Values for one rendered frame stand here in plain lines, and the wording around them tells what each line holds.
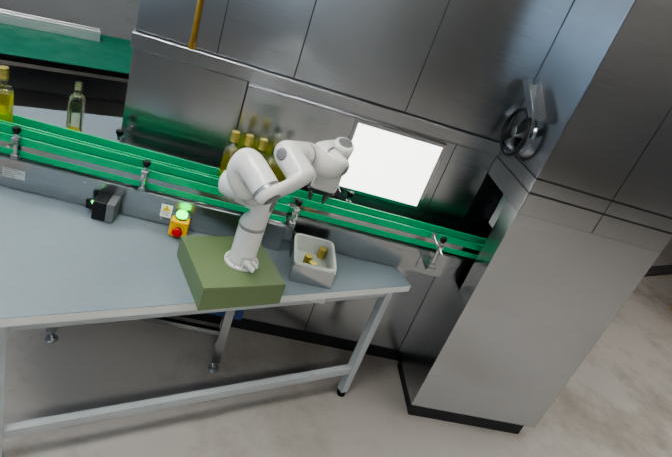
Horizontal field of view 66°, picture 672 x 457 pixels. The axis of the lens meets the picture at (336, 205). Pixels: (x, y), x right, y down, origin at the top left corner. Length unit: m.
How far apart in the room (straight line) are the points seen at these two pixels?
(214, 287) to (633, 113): 1.63
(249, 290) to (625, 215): 1.54
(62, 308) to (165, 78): 1.01
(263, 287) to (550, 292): 1.29
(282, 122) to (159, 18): 0.62
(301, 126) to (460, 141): 0.71
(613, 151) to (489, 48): 0.63
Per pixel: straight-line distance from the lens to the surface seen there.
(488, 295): 2.40
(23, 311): 1.77
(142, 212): 2.19
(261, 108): 2.22
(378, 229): 2.30
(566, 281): 2.50
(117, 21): 4.87
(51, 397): 2.53
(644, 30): 2.14
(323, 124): 2.24
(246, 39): 2.19
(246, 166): 1.47
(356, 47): 2.20
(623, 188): 2.35
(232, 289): 1.80
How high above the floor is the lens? 1.94
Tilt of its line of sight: 26 degrees down
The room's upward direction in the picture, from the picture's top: 20 degrees clockwise
